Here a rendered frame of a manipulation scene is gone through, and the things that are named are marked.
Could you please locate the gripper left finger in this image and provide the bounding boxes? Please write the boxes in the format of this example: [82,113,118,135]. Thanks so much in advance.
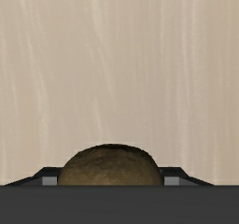
[4,166,64,187]

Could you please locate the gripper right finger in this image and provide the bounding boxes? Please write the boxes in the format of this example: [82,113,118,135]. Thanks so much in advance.
[158,166,215,187]

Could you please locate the brown kiwi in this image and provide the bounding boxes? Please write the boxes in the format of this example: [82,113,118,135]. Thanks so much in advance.
[57,143,164,187]

